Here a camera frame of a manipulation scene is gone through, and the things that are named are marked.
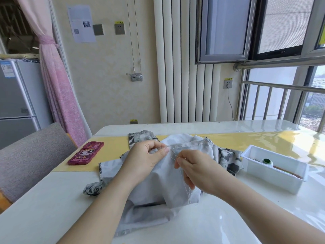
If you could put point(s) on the silver refrigerator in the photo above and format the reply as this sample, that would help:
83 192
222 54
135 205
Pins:
17 104

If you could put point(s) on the white column radiator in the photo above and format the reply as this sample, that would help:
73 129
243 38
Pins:
177 60

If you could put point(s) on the open grey window sash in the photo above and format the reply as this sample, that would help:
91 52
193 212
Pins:
223 27

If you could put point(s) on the brown flat strip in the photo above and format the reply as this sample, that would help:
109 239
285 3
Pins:
289 172

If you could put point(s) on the metal clothesline crank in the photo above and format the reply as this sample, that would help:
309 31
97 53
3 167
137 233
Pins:
135 77

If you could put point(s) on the grey blank wall plate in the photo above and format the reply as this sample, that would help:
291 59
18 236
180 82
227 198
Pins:
98 29

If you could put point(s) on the person's left forearm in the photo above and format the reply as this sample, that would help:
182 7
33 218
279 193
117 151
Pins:
101 210

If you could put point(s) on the person's right hand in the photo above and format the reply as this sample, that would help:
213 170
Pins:
205 175

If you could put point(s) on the white plastic tray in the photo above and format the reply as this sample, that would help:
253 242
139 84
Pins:
284 181

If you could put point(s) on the grey upholstered chair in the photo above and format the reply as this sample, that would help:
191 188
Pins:
30 157

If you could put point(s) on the green thread spool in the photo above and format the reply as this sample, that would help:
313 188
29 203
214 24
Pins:
267 162

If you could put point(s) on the phone in pink cartoon case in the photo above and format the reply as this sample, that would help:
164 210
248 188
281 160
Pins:
86 153

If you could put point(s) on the grey wall socket with plug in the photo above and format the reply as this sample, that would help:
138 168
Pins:
228 83

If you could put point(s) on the person's right thumb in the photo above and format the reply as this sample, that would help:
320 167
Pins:
188 155

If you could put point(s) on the pink curtain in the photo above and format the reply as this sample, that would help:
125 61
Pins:
59 86

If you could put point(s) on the grey patterned fabric garment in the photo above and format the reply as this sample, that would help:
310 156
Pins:
157 193

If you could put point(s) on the person's right forearm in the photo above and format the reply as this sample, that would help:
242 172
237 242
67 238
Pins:
266 215

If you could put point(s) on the person's left hand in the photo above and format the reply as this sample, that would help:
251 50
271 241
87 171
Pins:
141 162

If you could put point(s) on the low wall socket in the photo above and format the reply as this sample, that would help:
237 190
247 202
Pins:
133 121

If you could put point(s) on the person's left thumb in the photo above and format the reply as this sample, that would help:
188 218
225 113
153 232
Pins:
161 156

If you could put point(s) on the patterned cloth on refrigerator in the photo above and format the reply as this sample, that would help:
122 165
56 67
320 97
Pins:
22 56

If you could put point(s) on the yellow window sticker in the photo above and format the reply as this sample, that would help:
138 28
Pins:
322 38

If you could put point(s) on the dark framed screen window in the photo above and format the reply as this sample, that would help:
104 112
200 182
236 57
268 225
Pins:
281 25

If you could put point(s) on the white paper notice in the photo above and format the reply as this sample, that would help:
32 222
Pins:
81 24

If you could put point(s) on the yellow table runner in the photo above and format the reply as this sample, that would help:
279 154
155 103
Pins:
254 141

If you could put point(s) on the steel window railing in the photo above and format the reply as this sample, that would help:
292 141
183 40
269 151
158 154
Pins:
274 86

